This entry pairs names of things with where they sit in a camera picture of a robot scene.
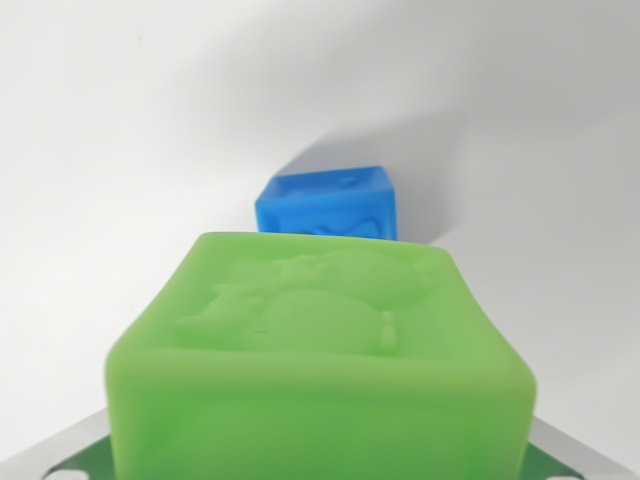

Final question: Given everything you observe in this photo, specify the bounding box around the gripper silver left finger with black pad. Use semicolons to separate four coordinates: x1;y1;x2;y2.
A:
0;407;120;480

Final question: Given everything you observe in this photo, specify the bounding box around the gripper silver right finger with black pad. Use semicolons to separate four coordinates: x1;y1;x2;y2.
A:
518;414;640;480

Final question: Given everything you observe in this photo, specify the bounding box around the green embossed cube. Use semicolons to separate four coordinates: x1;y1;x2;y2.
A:
103;231;539;480

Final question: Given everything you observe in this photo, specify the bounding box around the blue embossed cube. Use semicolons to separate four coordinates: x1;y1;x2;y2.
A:
254;165;399;242

